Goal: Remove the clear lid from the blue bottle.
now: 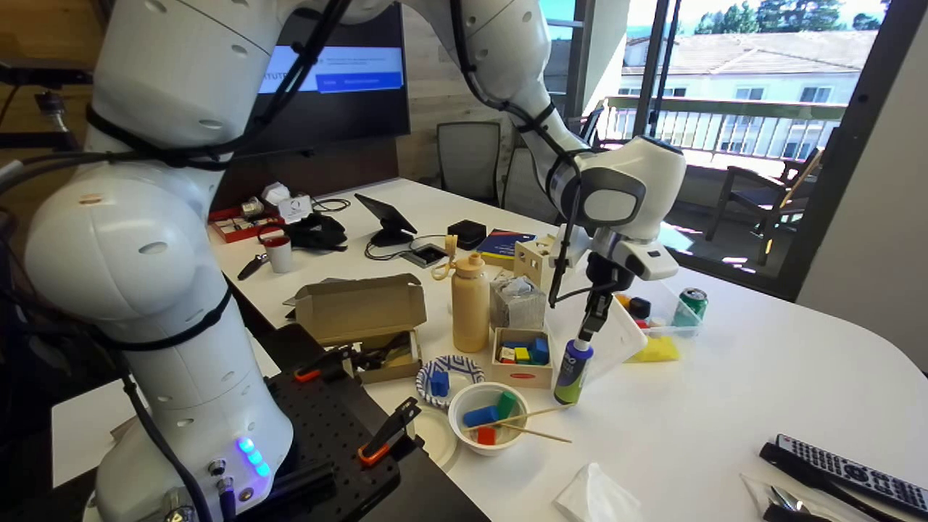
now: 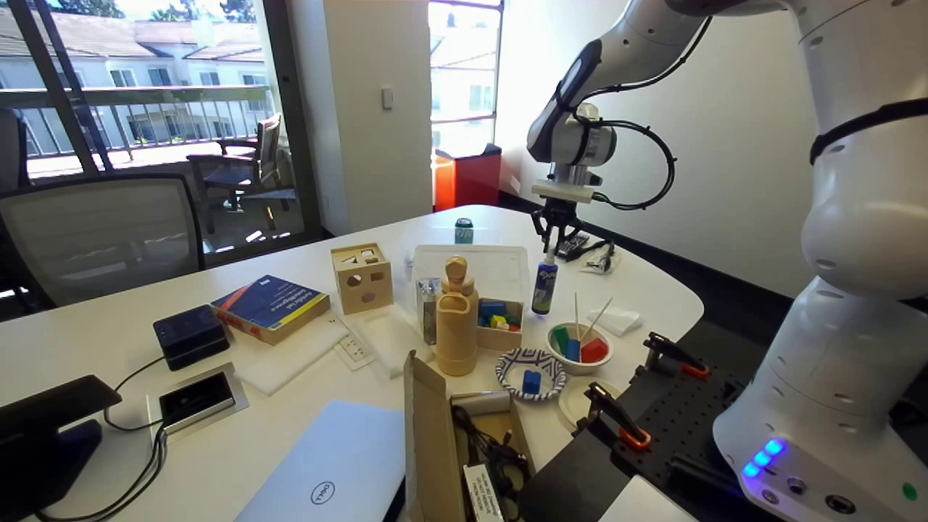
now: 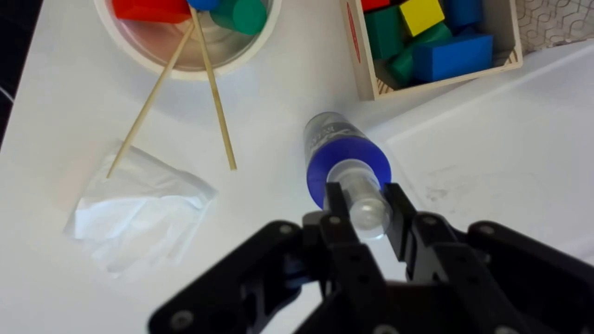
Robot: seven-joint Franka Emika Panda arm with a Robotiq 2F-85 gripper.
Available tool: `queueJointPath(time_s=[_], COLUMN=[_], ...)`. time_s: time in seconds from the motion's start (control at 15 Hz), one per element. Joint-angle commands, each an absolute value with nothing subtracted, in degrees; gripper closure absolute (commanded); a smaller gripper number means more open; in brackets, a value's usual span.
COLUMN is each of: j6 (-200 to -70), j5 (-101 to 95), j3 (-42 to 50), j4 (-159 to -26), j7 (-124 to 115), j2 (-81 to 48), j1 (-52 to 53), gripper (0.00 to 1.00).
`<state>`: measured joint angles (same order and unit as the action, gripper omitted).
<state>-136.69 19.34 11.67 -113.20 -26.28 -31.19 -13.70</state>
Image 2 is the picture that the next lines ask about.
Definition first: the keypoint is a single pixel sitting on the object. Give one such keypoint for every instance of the white folded tissue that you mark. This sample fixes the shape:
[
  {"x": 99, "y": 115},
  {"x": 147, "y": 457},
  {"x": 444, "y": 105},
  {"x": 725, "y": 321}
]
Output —
[{"x": 622, "y": 321}]

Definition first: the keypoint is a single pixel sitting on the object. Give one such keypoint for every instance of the green cylinder block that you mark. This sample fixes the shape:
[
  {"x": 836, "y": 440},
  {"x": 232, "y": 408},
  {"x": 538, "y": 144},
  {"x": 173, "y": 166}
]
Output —
[{"x": 557, "y": 340}]

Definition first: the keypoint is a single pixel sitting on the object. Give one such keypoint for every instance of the silver Dell laptop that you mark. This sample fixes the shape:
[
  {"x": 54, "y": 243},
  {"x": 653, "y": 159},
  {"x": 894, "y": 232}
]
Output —
[{"x": 328, "y": 467}]

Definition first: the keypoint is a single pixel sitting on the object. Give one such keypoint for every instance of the blue glue bottle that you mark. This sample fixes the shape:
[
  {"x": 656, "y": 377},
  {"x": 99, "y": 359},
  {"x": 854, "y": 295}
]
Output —
[{"x": 546, "y": 290}]

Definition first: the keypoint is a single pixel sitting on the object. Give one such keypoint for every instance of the wooden peg figure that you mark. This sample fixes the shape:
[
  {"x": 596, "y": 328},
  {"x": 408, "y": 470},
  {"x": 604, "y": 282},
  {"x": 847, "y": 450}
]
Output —
[{"x": 457, "y": 276}]

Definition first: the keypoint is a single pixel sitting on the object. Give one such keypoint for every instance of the black phone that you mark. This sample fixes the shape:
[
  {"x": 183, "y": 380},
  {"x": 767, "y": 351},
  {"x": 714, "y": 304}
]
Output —
[{"x": 575, "y": 246}]

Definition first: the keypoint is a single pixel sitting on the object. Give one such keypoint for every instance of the black pliers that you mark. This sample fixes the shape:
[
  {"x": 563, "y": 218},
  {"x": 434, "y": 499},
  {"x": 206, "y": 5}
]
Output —
[{"x": 488, "y": 450}]

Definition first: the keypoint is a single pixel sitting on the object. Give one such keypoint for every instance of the large white foam board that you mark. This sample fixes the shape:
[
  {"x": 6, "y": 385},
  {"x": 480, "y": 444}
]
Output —
[{"x": 292, "y": 362}]

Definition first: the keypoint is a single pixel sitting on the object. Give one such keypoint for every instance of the thin wooden skewer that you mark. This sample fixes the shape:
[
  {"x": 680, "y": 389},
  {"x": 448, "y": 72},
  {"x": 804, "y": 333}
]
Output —
[
  {"x": 599, "y": 318},
  {"x": 575, "y": 314}
]

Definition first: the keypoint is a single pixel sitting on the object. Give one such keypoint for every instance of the red cylinder block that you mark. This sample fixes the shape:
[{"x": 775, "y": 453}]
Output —
[{"x": 596, "y": 348}]

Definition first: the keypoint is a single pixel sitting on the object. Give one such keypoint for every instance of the wooden shape sorter cube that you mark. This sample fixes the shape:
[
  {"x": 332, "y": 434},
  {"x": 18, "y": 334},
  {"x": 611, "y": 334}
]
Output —
[{"x": 364, "y": 279}]

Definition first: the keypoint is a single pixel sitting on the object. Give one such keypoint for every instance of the grey mesh office chair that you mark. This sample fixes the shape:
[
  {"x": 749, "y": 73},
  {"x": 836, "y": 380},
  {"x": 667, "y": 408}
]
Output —
[{"x": 97, "y": 235}]

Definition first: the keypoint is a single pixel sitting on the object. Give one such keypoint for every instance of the black monitor stand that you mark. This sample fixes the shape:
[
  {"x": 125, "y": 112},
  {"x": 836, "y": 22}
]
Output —
[{"x": 44, "y": 435}]

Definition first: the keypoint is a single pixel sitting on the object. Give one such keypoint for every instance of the black orange clamp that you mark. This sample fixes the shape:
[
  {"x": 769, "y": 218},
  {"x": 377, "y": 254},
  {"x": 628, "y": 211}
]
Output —
[
  {"x": 672, "y": 351},
  {"x": 612, "y": 415}
]

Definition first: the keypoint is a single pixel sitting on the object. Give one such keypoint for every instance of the white light switch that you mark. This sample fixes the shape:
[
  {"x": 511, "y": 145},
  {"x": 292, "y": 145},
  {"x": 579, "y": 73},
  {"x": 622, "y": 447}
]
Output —
[{"x": 387, "y": 101}]

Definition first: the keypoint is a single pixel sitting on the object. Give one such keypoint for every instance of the wooden peg stand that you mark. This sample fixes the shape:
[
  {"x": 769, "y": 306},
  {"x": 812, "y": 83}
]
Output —
[{"x": 457, "y": 338}]

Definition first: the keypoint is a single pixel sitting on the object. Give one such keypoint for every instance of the black eyeglasses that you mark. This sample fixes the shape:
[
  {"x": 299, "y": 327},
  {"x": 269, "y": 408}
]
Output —
[{"x": 602, "y": 254}]

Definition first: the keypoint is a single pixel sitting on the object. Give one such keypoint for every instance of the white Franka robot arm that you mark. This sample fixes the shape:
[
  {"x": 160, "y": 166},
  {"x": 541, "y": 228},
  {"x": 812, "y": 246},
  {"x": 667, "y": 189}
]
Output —
[{"x": 851, "y": 367}]

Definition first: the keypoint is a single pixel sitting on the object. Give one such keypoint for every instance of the wooden box of blocks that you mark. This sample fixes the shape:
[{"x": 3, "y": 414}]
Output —
[{"x": 501, "y": 334}]

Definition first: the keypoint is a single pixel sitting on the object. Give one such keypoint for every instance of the small clear jar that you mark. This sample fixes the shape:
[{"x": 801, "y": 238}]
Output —
[{"x": 428, "y": 314}]

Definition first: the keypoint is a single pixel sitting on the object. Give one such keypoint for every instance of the brown cardboard box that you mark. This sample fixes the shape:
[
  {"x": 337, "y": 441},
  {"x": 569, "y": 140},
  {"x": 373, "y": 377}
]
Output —
[{"x": 431, "y": 453}]

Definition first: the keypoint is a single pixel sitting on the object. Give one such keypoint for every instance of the small blue cylinder block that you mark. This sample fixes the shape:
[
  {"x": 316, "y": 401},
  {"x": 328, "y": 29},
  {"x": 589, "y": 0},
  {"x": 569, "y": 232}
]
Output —
[{"x": 572, "y": 348}]

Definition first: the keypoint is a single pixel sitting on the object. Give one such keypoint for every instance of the white paper sheet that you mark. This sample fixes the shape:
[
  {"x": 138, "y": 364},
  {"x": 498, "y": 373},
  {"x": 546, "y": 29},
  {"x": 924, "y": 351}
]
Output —
[{"x": 646, "y": 504}]

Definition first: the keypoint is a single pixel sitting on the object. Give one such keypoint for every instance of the teal drink can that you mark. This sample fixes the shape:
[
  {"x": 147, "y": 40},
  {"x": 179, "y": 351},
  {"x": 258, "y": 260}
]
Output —
[{"x": 466, "y": 230}]

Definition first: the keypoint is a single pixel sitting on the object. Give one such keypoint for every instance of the clear bottle lid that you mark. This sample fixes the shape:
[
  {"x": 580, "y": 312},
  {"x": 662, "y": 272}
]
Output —
[{"x": 548, "y": 260}]

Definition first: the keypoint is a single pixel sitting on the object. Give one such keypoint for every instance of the white bowl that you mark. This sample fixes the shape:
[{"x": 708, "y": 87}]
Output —
[{"x": 579, "y": 367}]

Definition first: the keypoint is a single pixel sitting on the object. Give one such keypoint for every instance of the table power outlet panel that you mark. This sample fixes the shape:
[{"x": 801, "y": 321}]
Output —
[{"x": 199, "y": 398}]

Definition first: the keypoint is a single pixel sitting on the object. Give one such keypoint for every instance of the black rectangular box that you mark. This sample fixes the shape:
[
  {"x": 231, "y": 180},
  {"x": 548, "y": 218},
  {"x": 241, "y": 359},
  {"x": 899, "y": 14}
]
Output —
[{"x": 190, "y": 334}]

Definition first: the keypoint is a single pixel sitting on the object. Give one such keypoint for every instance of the dark patio chair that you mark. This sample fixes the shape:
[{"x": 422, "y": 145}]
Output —
[{"x": 241, "y": 185}]

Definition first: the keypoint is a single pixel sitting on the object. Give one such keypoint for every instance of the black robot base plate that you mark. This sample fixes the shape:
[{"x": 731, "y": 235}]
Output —
[{"x": 676, "y": 425}]

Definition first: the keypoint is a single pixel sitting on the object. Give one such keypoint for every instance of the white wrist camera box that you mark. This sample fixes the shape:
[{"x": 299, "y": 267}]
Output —
[{"x": 566, "y": 193}]

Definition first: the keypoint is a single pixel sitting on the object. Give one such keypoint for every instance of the blue book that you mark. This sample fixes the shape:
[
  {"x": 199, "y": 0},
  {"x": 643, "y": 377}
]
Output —
[{"x": 273, "y": 306}]

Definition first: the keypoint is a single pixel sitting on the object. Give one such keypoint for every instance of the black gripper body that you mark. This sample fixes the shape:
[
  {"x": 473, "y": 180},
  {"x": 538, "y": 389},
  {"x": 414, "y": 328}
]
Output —
[{"x": 554, "y": 217}]

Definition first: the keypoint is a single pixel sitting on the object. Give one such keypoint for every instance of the white plastic tray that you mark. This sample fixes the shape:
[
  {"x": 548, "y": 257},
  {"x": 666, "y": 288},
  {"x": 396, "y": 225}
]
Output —
[{"x": 482, "y": 264}]

